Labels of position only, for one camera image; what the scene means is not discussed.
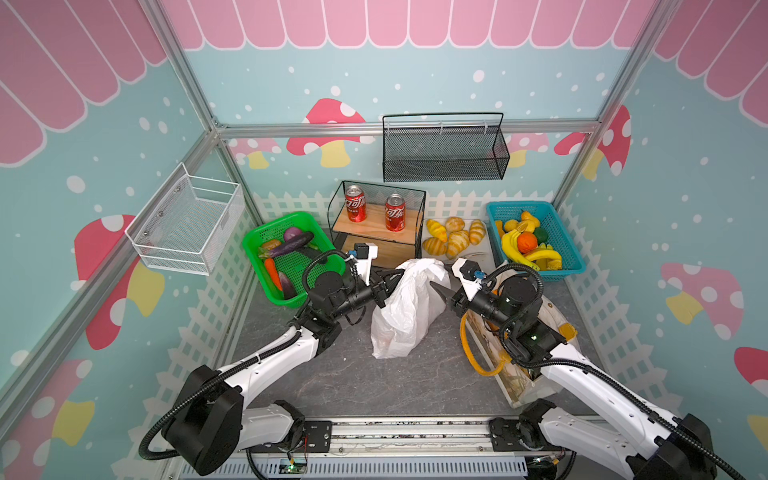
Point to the purple onion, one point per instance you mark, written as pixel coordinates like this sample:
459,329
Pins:
291,233

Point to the dark purple eggplant small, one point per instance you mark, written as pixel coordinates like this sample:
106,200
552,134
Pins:
287,288

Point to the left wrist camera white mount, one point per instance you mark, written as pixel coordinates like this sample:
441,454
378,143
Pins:
364,254

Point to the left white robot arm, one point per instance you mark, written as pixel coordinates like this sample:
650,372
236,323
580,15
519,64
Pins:
212,417

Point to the teal plastic basket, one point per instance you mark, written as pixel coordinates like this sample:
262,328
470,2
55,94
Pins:
532,231

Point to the white wire wall basket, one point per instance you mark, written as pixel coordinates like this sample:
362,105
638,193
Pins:
186,225

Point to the orange carrot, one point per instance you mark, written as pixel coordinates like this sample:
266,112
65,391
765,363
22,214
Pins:
273,273

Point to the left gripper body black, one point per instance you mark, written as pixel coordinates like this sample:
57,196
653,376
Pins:
358,294

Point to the orange fruit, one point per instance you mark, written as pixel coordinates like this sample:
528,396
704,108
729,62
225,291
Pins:
526,242

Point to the white plastic tray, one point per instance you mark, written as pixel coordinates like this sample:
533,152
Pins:
481,253

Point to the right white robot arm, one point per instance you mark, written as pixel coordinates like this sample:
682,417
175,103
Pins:
640,439

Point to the red cola can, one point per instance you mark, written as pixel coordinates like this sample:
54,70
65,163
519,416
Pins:
395,209
355,203

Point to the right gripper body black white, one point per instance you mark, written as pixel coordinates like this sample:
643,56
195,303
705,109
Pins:
458,298

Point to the small striped croissant right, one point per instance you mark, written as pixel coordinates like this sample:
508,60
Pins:
477,232

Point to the black wire two-tier shelf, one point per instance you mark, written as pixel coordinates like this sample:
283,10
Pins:
395,247

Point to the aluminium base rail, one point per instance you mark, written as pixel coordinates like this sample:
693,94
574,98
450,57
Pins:
410,447

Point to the yellow striped bread roll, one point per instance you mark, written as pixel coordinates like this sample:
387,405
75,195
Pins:
437,230

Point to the red cola can left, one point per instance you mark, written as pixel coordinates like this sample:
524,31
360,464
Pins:
355,203

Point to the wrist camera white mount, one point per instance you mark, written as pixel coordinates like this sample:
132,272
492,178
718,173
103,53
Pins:
364,254
470,275

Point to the white plastic grocery bag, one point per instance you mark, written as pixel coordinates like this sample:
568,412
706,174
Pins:
413,306

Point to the long striped croissant centre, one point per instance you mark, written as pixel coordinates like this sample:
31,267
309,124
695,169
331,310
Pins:
457,243

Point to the red cola can right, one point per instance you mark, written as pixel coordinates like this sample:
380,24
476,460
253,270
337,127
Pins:
395,209

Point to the black mesh wall basket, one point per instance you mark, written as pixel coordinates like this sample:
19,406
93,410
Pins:
437,147

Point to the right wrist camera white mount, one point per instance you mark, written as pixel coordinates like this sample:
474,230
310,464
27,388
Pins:
470,275

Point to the yellow banana bunch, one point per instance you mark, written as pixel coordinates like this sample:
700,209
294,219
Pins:
543,258

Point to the green plastic basket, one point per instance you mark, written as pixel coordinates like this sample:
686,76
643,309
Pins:
293,264

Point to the large striped croissant left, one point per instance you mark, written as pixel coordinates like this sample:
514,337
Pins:
434,246

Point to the pale round bread roll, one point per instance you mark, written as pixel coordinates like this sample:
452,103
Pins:
453,224

